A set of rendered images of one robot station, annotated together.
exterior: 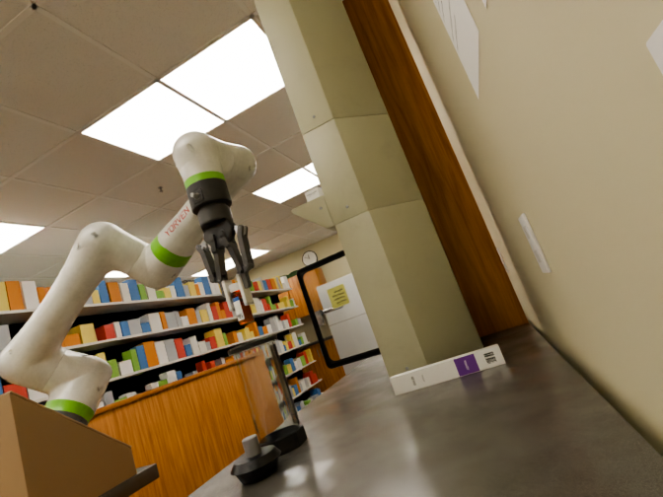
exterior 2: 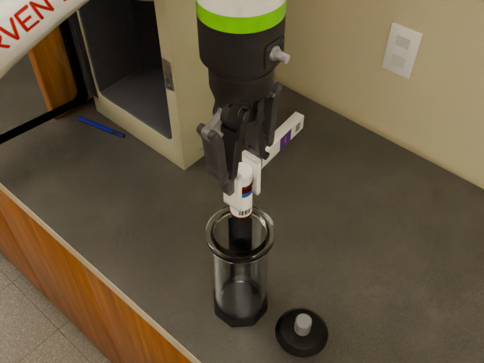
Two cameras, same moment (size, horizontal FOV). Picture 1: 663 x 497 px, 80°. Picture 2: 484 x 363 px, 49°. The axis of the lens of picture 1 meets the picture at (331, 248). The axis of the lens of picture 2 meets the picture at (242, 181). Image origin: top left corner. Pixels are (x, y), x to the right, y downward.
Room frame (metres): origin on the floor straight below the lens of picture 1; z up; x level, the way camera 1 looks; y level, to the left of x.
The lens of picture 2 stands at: (0.67, 0.68, 1.82)
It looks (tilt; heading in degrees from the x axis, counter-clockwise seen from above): 48 degrees down; 293
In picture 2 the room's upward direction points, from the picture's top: straight up
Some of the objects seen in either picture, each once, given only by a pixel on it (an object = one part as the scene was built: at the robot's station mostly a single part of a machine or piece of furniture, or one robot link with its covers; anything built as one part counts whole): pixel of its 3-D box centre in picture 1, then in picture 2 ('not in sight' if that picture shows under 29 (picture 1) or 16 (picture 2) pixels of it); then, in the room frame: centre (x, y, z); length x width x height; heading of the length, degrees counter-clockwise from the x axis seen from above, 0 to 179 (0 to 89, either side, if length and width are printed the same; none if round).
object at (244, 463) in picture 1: (255, 456); (302, 329); (0.74, 0.25, 0.97); 0.09 x 0.09 x 0.07
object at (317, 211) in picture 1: (331, 223); not in sight; (1.29, -0.03, 1.46); 0.32 x 0.11 x 0.10; 162
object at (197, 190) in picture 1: (208, 198); (243, 36); (0.86, 0.23, 1.51); 0.12 x 0.09 x 0.06; 162
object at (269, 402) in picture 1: (266, 390); (240, 268); (0.87, 0.23, 1.06); 0.11 x 0.11 x 0.21
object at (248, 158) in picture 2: (245, 289); (251, 173); (0.86, 0.21, 1.28); 0.03 x 0.01 x 0.07; 162
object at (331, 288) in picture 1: (344, 307); (3, 55); (1.48, 0.03, 1.19); 0.30 x 0.01 x 0.40; 65
